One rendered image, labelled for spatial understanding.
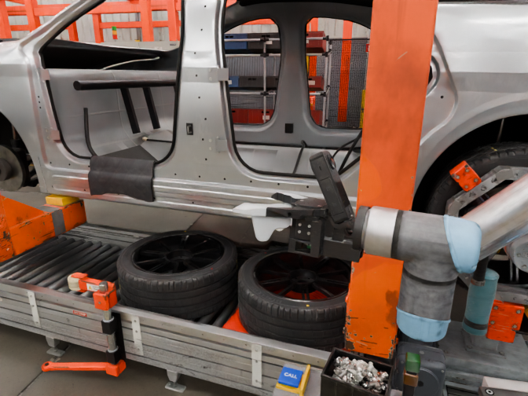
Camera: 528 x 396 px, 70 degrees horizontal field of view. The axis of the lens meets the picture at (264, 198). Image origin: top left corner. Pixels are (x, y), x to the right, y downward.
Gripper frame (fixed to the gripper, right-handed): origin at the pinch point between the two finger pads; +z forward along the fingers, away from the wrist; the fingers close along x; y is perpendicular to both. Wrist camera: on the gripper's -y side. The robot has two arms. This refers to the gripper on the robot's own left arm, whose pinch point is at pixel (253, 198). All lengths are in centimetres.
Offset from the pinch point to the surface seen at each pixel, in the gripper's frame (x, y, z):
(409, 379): 50, 58, -29
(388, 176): 57, 0, -16
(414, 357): 51, 51, -30
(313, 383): 53, 72, 0
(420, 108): 55, -20, -22
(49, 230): 80, 55, 173
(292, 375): 50, 70, 7
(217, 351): 69, 85, 48
